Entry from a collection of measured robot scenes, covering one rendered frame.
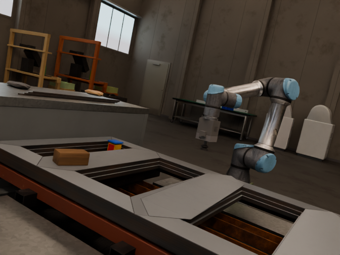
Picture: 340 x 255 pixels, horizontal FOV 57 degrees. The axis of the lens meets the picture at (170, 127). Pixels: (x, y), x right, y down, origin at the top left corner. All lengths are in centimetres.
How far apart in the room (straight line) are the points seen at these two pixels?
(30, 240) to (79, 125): 92
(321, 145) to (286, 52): 332
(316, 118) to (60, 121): 899
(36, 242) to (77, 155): 40
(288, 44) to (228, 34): 215
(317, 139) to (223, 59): 438
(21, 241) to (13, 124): 70
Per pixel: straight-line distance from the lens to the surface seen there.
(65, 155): 122
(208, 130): 150
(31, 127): 160
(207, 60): 1213
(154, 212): 94
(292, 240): 103
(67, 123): 172
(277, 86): 182
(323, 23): 1144
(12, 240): 98
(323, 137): 1005
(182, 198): 110
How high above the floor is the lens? 123
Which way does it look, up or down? 7 degrees down
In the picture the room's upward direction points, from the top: 12 degrees clockwise
